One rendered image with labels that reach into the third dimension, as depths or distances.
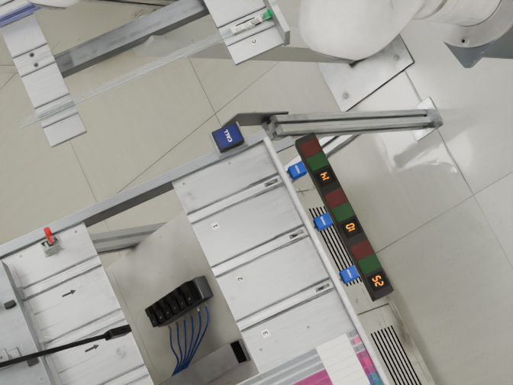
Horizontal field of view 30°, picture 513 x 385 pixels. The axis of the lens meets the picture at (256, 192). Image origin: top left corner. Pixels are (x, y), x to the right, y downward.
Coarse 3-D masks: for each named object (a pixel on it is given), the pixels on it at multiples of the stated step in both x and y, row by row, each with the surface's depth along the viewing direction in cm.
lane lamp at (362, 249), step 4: (356, 244) 179; (360, 244) 179; (364, 244) 179; (368, 244) 179; (352, 248) 179; (356, 248) 179; (360, 248) 179; (364, 248) 179; (368, 248) 179; (356, 252) 179; (360, 252) 179; (364, 252) 179; (368, 252) 179; (372, 252) 179; (356, 256) 178; (360, 256) 178; (364, 256) 178
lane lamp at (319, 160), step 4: (320, 152) 184; (312, 156) 183; (316, 156) 183; (320, 156) 183; (324, 156) 183; (308, 160) 183; (312, 160) 183; (316, 160) 183; (320, 160) 183; (324, 160) 183; (308, 164) 183; (312, 164) 183; (316, 164) 183; (320, 164) 183; (324, 164) 183; (312, 168) 183; (316, 168) 183
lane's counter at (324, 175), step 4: (328, 168) 183; (320, 172) 183; (324, 172) 183; (328, 172) 183; (316, 176) 182; (320, 176) 182; (324, 176) 182; (328, 176) 182; (332, 176) 182; (320, 180) 182; (324, 180) 182; (328, 180) 182; (332, 180) 182; (336, 180) 182; (320, 184) 182; (324, 184) 182; (328, 184) 182
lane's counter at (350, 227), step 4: (352, 220) 180; (356, 220) 180; (344, 224) 180; (348, 224) 180; (352, 224) 180; (356, 224) 180; (344, 228) 180; (348, 228) 180; (352, 228) 180; (356, 228) 180; (360, 228) 180; (344, 232) 180; (348, 232) 180; (352, 232) 180; (356, 232) 180; (360, 232) 180; (348, 236) 179; (352, 236) 179
